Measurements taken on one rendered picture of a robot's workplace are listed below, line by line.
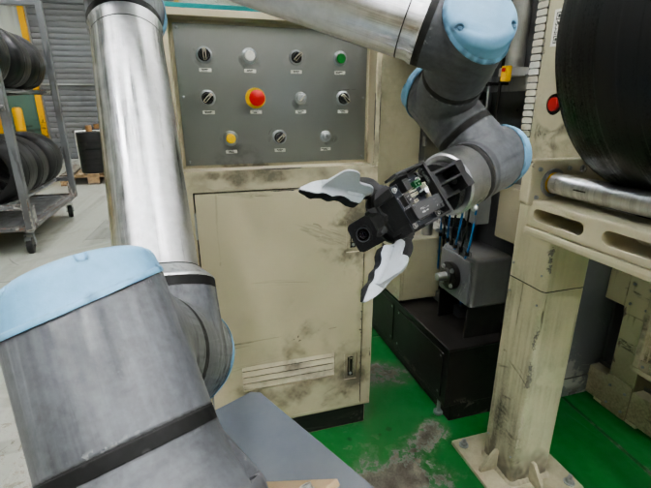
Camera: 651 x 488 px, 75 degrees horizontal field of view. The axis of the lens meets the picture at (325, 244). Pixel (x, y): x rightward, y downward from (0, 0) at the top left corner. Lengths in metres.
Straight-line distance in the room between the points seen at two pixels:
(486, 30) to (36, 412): 0.57
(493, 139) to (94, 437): 0.58
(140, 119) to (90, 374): 0.40
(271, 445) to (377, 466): 0.85
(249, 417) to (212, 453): 0.32
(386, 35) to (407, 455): 1.26
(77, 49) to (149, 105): 9.35
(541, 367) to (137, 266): 1.08
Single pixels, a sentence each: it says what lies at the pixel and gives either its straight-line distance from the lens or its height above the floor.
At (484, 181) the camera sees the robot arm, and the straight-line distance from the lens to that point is 0.61.
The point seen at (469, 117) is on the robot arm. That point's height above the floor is 1.04.
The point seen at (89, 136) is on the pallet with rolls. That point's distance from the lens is 6.69.
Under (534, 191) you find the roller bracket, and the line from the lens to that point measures 1.02.
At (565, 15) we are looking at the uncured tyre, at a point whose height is 1.19.
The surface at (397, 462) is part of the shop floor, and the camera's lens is 1.51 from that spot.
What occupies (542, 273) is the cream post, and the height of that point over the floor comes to 0.67.
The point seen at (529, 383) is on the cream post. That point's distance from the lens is 1.30.
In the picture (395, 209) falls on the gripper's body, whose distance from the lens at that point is 0.52.
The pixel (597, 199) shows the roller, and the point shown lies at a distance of 0.95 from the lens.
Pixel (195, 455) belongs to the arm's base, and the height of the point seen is 0.80.
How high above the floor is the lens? 1.06
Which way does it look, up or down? 18 degrees down
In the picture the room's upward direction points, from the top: straight up
